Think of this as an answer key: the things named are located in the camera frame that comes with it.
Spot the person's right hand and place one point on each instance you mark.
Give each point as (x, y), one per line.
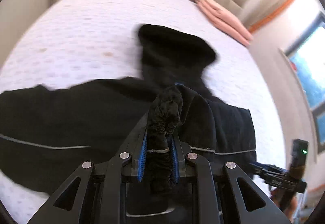
(289, 211)

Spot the window with grey frame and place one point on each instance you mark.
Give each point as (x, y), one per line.
(306, 57)

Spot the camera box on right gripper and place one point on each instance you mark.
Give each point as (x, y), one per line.
(298, 158)

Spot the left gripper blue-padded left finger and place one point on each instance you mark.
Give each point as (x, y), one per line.
(135, 145)

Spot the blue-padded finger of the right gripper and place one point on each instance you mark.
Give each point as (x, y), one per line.
(258, 168)

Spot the black hooded jacket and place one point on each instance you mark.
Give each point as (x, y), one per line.
(46, 134)

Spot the beige curtain with orange trim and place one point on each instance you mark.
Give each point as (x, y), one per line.
(257, 13)

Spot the white floral quilted bedspread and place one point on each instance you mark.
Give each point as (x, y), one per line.
(80, 40)

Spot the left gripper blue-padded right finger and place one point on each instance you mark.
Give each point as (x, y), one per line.
(180, 166)

